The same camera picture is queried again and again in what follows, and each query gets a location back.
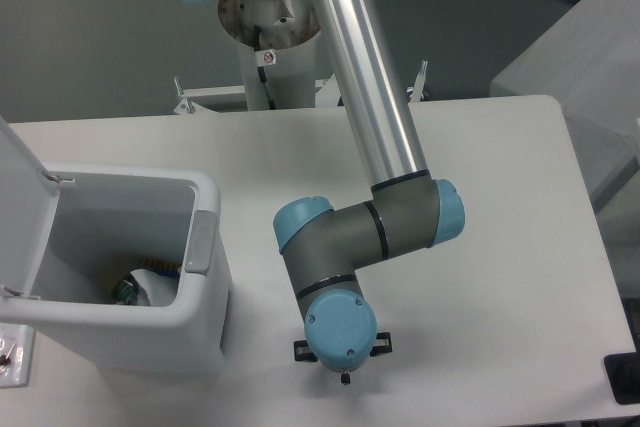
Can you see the clear plastic wrapper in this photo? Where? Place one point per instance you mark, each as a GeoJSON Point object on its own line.
{"type": "Point", "coordinates": [152, 289]}

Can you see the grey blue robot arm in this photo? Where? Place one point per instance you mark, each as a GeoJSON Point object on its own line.
{"type": "Point", "coordinates": [323, 247]}

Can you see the colourful trash inside can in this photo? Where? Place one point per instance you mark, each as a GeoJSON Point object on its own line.
{"type": "Point", "coordinates": [122, 292]}

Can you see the white trash can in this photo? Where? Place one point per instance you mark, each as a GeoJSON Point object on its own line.
{"type": "Point", "coordinates": [125, 266]}

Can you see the white trash can lid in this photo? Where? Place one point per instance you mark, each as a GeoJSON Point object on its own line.
{"type": "Point", "coordinates": [28, 206]}

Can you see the black device at edge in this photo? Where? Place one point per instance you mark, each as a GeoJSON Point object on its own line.
{"type": "Point", "coordinates": [623, 373]}

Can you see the grey covered side table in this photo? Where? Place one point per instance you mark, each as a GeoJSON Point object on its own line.
{"type": "Point", "coordinates": [589, 62]}

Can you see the white pedestal base bracket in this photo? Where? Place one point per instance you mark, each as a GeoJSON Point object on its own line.
{"type": "Point", "coordinates": [234, 99]}

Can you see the white wall plate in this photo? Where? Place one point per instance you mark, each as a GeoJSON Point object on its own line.
{"type": "Point", "coordinates": [17, 343]}

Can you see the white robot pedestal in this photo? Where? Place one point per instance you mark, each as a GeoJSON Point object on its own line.
{"type": "Point", "coordinates": [277, 44]}

